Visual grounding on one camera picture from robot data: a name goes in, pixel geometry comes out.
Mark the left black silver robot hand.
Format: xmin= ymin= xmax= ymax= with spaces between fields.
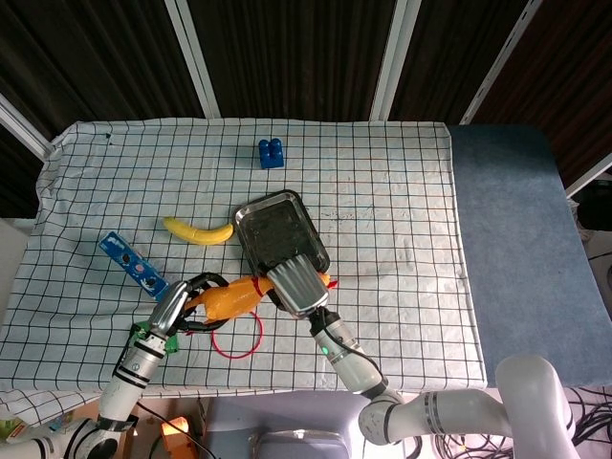
xmin=148 ymin=272 xmax=230 ymax=339

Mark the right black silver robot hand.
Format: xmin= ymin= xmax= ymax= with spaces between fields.
xmin=265 ymin=254 xmax=331 ymax=319

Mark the orange rubber chicken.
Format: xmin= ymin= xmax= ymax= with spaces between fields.
xmin=184 ymin=271 xmax=341 ymax=336

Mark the stainless steel tray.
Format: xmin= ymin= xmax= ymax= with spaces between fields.
xmin=232 ymin=189 xmax=332 ymax=278

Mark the yellow banana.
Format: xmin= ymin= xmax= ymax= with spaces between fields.
xmin=163 ymin=216 xmax=235 ymax=247

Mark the green tea packet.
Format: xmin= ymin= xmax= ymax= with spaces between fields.
xmin=131 ymin=320 xmax=181 ymax=355

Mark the blue cookie box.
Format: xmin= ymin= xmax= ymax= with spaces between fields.
xmin=98 ymin=230 xmax=169 ymax=302

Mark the white black checked tablecloth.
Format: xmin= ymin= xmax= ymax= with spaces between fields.
xmin=0 ymin=118 xmax=489 ymax=426

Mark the small orange lit object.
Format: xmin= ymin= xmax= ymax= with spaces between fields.
xmin=160 ymin=415 xmax=193 ymax=459

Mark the blue building block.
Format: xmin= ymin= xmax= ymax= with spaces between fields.
xmin=257 ymin=137 xmax=286 ymax=170

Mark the grey robot torso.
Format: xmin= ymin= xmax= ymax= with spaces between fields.
xmin=200 ymin=389 xmax=407 ymax=459

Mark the blue felt table cover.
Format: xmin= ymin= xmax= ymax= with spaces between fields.
xmin=447 ymin=124 xmax=612 ymax=388

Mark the thin red ring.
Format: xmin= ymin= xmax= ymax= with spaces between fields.
xmin=211 ymin=310 xmax=267 ymax=361

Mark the white frame post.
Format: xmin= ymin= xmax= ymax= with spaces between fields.
xmin=164 ymin=0 xmax=221 ymax=120
xmin=370 ymin=0 xmax=422 ymax=121
xmin=566 ymin=152 xmax=612 ymax=198
xmin=0 ymin=93 xmax=54 ymax=159
xmin=461 ymin=0 xmax=546 ymax=125

